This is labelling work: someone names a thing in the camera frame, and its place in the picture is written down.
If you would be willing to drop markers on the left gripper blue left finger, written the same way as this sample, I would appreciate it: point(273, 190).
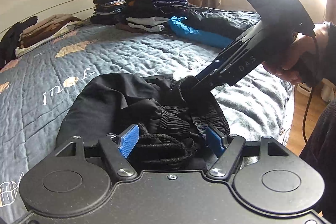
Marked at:
point(115, 149)

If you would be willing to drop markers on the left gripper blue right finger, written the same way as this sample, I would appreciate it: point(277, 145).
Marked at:
point(228, 149)

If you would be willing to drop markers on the black pants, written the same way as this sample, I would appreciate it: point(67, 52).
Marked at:
point(171, 116)

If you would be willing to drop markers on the right forearm black sleeve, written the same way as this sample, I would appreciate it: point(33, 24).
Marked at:
point(319, 151)

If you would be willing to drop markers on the tall folded clothes stack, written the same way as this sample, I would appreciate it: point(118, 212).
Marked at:
point(153, 8)

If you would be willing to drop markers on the folded dark clothes stack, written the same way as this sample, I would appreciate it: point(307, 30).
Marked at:
point(106, 12)

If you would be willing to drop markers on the folded beige brown clothes stack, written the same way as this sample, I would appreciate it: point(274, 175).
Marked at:
point(45, 31)

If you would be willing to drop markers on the person's right hand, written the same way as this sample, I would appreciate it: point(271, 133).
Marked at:
point(302, 44)

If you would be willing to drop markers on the blue jacket on bed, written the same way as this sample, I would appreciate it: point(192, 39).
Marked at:
point(212, 27)

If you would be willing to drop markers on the grey quilted bedspread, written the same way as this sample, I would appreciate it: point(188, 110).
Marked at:
point(38, 89)

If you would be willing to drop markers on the black jacket on bed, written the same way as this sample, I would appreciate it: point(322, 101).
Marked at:
point(9, 42)

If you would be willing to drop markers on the white headboard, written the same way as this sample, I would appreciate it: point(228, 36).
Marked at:
point(42, 9)

